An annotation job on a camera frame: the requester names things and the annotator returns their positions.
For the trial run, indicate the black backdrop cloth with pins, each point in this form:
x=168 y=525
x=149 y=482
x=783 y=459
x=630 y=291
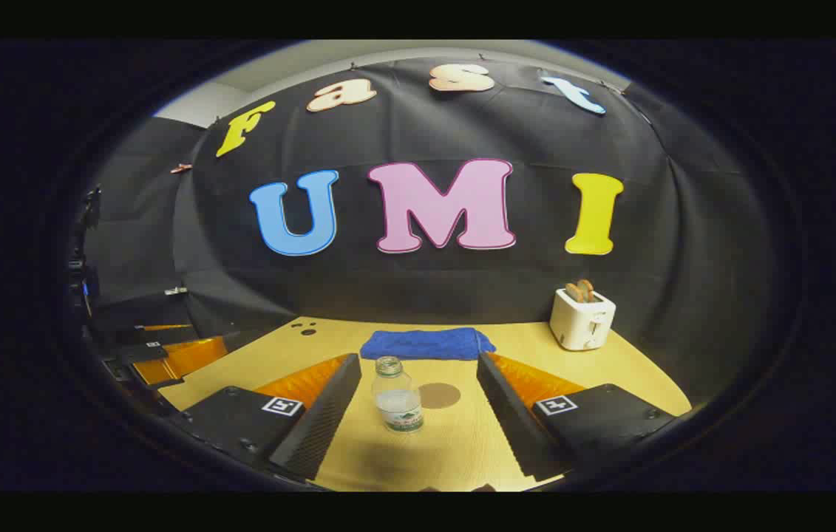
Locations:
x=462 y=281

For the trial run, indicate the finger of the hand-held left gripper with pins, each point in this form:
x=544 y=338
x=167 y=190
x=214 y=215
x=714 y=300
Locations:
x=155 y=336
x=181 y=358

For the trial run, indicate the round brown coaster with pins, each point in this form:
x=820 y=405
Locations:
x=441 y=396

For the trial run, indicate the clear plastic water bottle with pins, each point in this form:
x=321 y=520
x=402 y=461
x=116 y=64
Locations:
x=397 y=403

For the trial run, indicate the white toaster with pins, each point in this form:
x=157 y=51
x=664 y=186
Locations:
x=580 y=325

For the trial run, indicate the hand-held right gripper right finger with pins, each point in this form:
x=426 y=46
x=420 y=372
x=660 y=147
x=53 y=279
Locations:
x=510 y=414

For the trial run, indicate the red clip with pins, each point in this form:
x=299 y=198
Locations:
x=181 y=168

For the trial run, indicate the brown bread slice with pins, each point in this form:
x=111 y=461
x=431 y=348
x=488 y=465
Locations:
x=573 y=292
x=587 y=288

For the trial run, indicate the dark equipment stand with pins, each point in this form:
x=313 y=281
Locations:
x=89 y=210

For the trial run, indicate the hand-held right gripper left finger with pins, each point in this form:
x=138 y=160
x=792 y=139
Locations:
x=321 y=421

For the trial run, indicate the blue towel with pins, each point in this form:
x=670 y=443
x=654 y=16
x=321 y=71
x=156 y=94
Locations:
x=425 y=343

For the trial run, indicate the white clip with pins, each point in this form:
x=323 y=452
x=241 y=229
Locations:
x=176 y=291

